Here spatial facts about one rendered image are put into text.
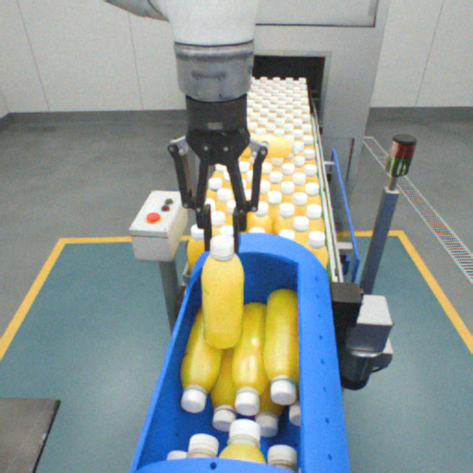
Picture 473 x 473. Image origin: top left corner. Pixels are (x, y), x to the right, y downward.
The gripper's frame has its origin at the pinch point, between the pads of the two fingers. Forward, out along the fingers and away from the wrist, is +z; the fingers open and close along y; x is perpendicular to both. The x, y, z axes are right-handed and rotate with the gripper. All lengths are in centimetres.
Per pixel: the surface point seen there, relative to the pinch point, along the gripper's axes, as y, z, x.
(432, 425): 82, 132, 46
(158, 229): -21.2, 21.3, 28.0
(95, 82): -216, 83, 400
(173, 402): -7.3, 26.5, -13.4
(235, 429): 4.6, 14.1, -22.9
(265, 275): 6.6, 18.1, 10.2
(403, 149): 41, 8, 52
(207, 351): -2.6, 22.3, -5.9
